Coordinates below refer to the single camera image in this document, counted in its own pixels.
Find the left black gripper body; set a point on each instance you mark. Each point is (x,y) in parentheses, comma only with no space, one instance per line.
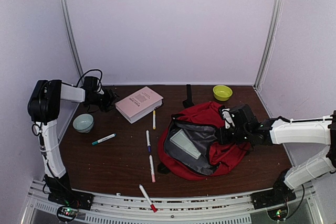
(102,100)

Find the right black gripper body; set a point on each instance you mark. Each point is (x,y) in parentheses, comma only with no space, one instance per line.
(241,136)

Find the red backpack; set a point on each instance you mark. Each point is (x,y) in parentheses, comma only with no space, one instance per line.
(200,123)

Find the pink book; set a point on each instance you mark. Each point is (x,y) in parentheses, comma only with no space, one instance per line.
(139,104)

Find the grey book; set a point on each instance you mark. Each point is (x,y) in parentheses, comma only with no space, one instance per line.
(181,140)

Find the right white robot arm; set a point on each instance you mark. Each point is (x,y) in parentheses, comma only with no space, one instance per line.
(280,130)

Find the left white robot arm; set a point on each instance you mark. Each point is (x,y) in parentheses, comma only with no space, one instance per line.
(44,107)

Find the pale blue ceramic bowl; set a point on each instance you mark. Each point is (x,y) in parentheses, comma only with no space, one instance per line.
(83,123)

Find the lime green bowl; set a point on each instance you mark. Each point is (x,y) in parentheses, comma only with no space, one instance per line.
(222,93)

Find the teal capped white marker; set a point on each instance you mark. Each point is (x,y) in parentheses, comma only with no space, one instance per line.
(103,139)

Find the yellow capped white marker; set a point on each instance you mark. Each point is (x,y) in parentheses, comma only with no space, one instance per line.
(154,120)

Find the purple capped white marker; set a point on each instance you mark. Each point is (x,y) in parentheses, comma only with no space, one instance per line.
(148,141)

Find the pink capped white marker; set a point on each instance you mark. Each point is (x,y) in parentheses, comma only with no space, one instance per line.
(152,169)

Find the red capped white marker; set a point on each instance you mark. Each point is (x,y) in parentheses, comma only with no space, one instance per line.
(146,196)

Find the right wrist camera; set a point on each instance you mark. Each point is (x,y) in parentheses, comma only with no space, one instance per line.
(225,114)

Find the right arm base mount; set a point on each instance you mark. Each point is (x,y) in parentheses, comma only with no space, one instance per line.
(273,201)

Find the front aluminium rail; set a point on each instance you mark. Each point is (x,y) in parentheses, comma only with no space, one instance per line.
(232,208)

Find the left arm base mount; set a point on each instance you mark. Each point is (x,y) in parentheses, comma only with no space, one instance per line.
(78,200)

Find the left aluminium frame post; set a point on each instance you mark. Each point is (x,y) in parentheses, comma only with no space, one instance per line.
(71,40)

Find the aluminium frame post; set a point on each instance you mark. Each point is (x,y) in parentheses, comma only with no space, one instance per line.
(71,40)
(270,41)

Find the right aluminium frame post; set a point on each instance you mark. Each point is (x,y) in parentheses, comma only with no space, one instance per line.
(270,41)

